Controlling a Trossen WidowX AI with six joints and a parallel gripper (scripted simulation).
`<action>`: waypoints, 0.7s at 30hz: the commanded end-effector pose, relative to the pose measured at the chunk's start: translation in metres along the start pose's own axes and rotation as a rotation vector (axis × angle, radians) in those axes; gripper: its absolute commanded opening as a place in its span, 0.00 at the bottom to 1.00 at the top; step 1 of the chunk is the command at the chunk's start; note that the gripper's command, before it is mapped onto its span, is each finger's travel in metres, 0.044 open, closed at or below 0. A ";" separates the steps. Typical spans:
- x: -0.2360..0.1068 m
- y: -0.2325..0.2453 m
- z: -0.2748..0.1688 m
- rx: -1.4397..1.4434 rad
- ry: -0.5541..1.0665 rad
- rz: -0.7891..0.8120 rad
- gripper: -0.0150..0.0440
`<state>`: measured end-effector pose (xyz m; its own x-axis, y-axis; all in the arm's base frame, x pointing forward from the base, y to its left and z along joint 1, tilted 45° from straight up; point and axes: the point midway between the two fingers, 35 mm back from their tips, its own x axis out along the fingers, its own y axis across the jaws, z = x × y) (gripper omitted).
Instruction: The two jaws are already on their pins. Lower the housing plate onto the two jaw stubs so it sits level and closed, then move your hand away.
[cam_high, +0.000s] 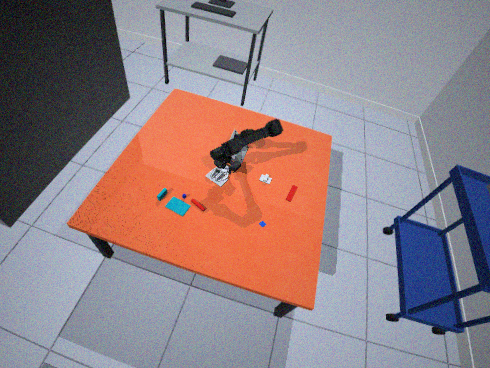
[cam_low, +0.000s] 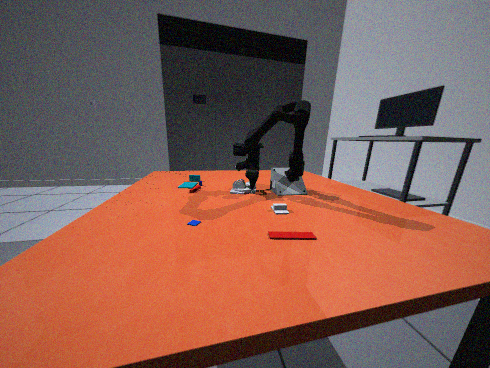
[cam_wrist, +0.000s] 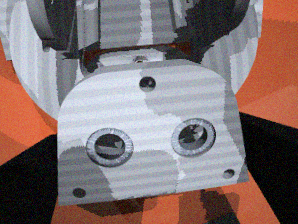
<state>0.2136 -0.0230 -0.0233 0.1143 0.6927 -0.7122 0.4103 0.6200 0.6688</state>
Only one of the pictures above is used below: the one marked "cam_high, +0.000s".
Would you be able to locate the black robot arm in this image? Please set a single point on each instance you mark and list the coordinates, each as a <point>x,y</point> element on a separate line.
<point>247,136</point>

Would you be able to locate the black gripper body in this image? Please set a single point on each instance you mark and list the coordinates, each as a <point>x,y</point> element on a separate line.
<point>234,165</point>

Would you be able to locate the teal rectangular block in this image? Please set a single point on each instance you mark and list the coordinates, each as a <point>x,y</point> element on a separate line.
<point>161,195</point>

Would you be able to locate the teal flat plate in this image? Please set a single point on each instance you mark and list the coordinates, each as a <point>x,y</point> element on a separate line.
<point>177,206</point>

